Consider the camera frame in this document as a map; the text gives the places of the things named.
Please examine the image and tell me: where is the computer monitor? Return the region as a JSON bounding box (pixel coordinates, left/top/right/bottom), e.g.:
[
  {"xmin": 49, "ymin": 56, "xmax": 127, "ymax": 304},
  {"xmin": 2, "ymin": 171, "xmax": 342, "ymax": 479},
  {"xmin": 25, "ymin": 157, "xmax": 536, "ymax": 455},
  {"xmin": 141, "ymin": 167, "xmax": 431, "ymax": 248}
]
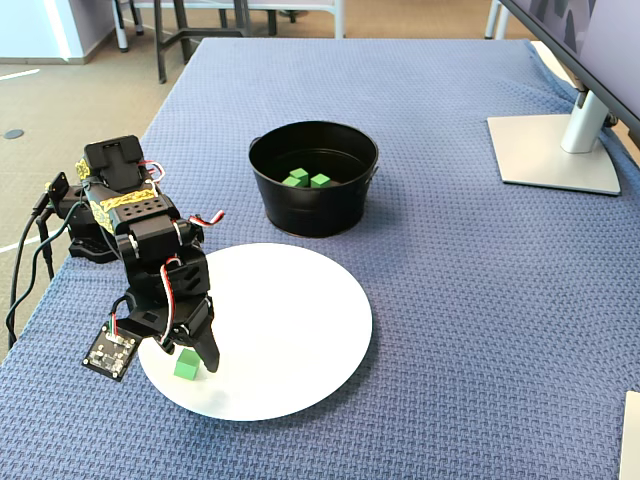
[{"xmin": 499, "ymin": 0, "xmax": 640, "ymax": 129}]

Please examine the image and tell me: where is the black wrist camera circuit board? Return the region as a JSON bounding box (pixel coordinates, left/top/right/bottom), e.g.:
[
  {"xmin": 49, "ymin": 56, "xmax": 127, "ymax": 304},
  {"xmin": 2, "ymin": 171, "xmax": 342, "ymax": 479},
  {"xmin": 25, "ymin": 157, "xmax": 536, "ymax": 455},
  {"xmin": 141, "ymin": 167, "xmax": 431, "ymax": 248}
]
[{"xmin": 81, "ymin": 319, "xmax": 143, "ymax": 384}]

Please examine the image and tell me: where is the blue woven cloth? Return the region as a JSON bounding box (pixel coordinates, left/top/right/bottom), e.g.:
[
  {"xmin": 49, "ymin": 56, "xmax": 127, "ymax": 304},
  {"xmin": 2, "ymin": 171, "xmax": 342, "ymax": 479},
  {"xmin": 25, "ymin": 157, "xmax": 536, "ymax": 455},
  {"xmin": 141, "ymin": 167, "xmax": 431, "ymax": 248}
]
[{"xmin": 0, "ymin": 38, "xmax": 640, "ymax": 480}]

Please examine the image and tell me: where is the white flat object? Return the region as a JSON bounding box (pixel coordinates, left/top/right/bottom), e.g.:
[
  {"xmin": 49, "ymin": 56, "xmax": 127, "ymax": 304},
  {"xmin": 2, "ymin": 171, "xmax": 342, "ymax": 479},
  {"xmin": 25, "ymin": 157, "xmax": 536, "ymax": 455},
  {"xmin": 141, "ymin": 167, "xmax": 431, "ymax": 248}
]
[{"xmin": 618, "ymin": 390, "xmax": 640, "ymax": 480}]

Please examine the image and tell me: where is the white round plate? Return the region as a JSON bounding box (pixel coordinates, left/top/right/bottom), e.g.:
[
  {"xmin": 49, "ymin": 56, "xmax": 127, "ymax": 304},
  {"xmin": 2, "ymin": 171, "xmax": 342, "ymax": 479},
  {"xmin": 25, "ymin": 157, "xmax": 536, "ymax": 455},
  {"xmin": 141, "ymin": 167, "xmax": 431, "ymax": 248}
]
[{"xmin": 137, "ymin": 242, "xmax": 374, "ymax": 422}]

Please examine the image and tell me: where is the black metal bucket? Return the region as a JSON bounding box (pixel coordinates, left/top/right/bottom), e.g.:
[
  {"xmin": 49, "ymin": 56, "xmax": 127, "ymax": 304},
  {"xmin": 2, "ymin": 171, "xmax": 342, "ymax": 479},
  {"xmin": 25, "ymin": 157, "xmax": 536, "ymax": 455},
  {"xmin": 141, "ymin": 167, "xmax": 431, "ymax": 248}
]
[{"xmin": 249, "ymin": 120, "xmax": 380, "ymax": 239}]

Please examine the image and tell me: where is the grey table leg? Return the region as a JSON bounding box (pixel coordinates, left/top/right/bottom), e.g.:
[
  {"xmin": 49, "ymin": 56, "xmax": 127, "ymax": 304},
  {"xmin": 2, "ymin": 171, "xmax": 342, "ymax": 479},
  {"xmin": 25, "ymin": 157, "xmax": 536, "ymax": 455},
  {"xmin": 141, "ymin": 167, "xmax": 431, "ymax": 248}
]
[{"xmin": 482, "ymin": 0, "xmax": 512, "ymax": 41}]

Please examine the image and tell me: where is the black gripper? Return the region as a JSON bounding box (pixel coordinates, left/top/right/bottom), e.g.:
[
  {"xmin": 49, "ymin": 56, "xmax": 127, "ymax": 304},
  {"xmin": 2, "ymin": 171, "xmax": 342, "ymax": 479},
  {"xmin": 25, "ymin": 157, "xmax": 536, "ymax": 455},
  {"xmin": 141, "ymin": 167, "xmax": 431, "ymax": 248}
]
[{"xmin": 118, "ymin": 247, "xmax": 222, "ymax": 374}]

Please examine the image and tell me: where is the black table leg frame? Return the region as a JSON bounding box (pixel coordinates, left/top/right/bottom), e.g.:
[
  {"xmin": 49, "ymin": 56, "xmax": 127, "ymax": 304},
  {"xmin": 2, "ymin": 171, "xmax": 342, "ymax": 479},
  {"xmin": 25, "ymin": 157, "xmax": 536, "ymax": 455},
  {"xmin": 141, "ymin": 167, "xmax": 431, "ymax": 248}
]
[{"xmin": 152, "ymin": 0, "xmax": 279, "ymax": 85}]

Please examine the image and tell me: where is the light grey chair leg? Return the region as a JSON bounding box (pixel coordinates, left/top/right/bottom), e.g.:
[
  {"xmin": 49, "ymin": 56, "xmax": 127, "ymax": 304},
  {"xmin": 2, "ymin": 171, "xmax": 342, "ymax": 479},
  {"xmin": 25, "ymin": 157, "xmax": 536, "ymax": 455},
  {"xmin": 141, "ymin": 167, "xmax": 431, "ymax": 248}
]
[{"xmin": 113, "ymin": 0, "xmax": 149, "ymax": 53}]

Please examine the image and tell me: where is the black base cable with plug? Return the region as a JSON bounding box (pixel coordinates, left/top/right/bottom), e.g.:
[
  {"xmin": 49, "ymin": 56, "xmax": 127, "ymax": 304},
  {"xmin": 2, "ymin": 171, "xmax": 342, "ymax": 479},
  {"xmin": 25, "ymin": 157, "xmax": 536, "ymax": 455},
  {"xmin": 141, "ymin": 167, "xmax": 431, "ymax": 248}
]
[{"xmin": 5, "ymin": 192, "xmax": 55, "ymax": 351}]

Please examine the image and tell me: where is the black camera cable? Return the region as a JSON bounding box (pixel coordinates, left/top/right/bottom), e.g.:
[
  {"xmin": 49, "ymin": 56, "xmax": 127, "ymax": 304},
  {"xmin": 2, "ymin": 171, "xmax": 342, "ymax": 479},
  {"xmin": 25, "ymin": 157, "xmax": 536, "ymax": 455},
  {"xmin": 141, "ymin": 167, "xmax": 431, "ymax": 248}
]
[{"xmin": 5, "ymin": 189, "xmax": 132, "ymax": 341}]

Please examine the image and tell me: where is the silver monitor stand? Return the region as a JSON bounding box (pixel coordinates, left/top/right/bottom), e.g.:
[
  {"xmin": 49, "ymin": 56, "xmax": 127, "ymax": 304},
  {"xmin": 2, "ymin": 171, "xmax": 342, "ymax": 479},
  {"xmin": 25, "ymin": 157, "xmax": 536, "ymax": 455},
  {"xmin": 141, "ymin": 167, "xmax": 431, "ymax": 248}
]
[{"xmin": 486, "ymin": 82, "xmax": 623, "ymax": 197}]

